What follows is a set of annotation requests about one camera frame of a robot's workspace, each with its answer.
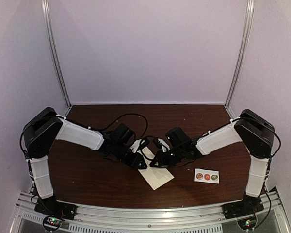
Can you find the right aluminium corner post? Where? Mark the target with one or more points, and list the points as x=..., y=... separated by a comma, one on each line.
x=249, y=14

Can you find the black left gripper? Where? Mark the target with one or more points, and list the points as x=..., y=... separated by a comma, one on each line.
x=137, y=159

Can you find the cream paper envelope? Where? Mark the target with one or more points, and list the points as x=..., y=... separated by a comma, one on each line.
x=155, y=177

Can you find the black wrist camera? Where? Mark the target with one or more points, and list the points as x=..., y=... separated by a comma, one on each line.
x=161, y=144
x=139, y=145

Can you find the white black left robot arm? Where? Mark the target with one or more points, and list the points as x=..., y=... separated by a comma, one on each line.
x=50, y=132

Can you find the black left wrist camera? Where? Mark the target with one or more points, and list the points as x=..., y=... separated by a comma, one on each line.
x=139, y=145

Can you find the sticker sheet with three seals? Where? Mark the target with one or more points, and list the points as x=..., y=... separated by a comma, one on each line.
x=206, y=176

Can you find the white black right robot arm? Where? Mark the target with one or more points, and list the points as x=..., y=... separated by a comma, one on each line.
x=255, y=133

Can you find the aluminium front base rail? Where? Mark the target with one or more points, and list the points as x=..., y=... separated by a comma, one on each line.
x=199, y=219

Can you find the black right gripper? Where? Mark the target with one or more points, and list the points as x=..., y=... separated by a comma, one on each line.
x=158, y=158

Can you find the aluminium corner post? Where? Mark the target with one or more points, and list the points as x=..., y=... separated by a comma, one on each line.
x=53, y=52
x=249, y=14

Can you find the left aluminium corner post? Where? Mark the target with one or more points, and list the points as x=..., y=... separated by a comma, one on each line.
x=53, y=52

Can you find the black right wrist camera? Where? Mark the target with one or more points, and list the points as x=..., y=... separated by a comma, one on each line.
x=161, y=144

